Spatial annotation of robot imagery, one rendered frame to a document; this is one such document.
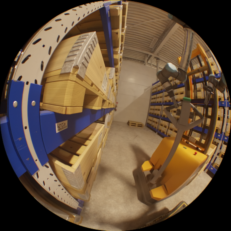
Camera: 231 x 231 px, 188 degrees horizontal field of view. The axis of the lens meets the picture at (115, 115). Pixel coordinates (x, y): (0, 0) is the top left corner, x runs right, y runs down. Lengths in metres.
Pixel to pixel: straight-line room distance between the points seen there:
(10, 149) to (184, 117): 0.89
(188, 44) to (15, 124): 0.93
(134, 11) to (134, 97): 7.50
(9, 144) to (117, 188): 1.33
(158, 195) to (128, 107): 5.95
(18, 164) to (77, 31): 1.28
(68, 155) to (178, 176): 1.16
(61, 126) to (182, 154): 1.12
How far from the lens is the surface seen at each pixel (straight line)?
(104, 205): 1.24
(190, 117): 0.75
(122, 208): 1.26
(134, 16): 6.95
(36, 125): 0.22
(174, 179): 1.05
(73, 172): 0.33
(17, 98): 0.20
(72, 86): 0.22
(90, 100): 0.52
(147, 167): 1.35
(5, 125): 0.20
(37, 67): 0.22
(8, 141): 0.21
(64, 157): 0.68
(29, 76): 0.21
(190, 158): 0.99
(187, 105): 0.69
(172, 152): 0.81
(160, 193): 1.13
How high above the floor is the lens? 1.22
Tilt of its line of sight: 7 degrees down
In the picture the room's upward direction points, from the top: 10 degrees clockwise
